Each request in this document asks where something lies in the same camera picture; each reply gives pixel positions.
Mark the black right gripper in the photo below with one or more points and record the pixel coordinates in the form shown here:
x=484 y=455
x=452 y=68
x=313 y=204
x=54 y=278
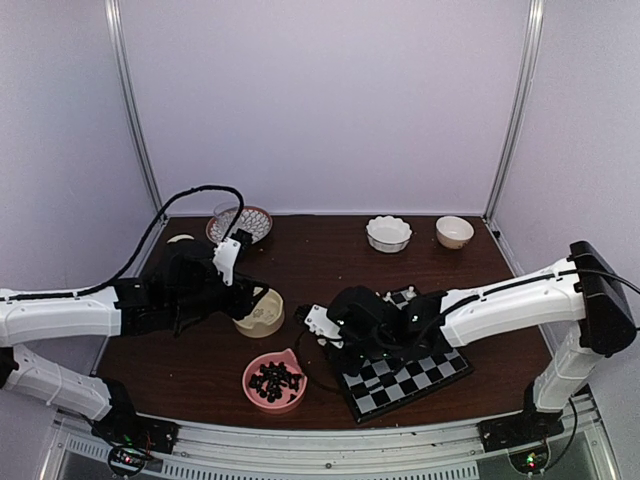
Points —
x=350 y=367

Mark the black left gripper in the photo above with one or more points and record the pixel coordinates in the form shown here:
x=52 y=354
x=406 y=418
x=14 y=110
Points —
x=242 y=304

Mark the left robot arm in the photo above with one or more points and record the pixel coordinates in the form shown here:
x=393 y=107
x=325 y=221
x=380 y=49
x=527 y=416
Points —
x=120 y=308

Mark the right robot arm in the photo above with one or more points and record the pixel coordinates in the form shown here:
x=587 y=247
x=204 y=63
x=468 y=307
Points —
x=581 y=289

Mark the black chess pieces pile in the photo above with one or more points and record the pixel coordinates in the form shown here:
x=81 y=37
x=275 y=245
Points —
x=272 y=379

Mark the white textured ceramic mug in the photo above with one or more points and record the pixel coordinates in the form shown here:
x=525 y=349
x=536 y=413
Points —
x=180 y=237

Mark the black and white chessboard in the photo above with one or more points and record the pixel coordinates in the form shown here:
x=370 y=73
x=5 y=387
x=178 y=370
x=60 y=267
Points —
x=377 y=390

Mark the clear glass tumbler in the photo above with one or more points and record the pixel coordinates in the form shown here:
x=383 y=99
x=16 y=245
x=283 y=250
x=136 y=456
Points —
x=224 y=214

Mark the cream bowl with spout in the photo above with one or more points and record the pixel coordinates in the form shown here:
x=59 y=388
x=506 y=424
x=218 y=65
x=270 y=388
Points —
x=265 y=319

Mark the patterned saucer plate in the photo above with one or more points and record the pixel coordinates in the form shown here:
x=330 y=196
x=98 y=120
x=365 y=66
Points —
x=253 y=220

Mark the white scalloped bowl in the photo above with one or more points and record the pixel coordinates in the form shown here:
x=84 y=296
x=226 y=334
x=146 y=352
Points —
x=388 y=234

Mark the pink bowl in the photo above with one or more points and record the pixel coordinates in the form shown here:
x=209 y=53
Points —
x=290 y=399

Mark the small cream bowl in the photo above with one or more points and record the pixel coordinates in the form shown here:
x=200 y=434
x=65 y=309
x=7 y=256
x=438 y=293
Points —
x=453 y=232

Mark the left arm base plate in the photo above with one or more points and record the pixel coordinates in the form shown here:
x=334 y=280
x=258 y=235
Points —
x=147 y=434

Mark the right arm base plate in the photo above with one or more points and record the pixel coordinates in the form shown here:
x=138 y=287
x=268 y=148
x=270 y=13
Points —
x=518 y=429

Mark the aluminium front rail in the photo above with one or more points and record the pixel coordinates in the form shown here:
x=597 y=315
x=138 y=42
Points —
x=451 y=450

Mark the aluminium frame post left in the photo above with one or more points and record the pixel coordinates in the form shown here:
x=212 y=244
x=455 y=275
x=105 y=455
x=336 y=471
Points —
x=117 y=38

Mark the aluminium frame post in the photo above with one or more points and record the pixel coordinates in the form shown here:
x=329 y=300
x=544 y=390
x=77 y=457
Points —
x=529 y=58
x=117 y=38

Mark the aluminium frame post right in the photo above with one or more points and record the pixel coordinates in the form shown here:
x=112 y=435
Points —
x=529 y=58

